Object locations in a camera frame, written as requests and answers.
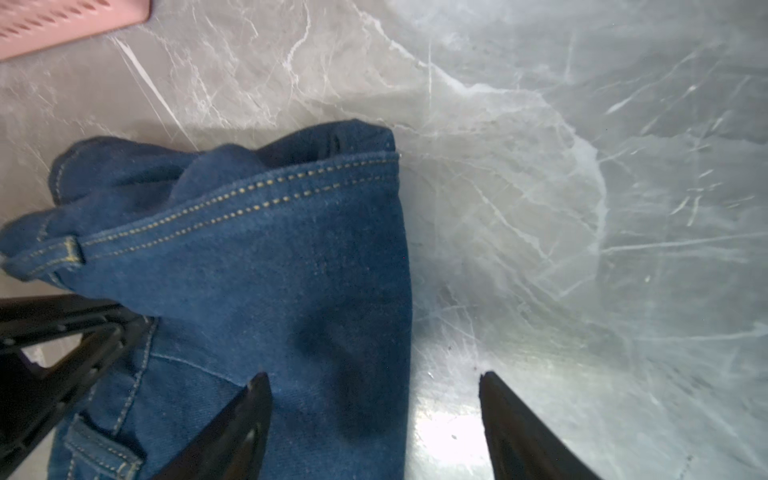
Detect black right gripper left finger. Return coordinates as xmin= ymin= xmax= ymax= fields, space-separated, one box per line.
xmin=153 ymin=372 xmax=273 ymax=480

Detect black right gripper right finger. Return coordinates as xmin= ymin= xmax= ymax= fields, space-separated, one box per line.
xmin=479 ymin=371 xmax=599 ymax=480

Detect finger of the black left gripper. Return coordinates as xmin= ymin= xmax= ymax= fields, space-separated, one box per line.
xmin=1 ymin=295 xmax=150 ymax=477

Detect dark navy skirt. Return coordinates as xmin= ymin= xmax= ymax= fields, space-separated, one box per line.
xmin=1 ymin=120 xmax=412 ymax=479

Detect pink perforated plastic basket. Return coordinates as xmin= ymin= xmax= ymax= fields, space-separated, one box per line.
xmin=1 ymin=0 xmax=152 ymax=60

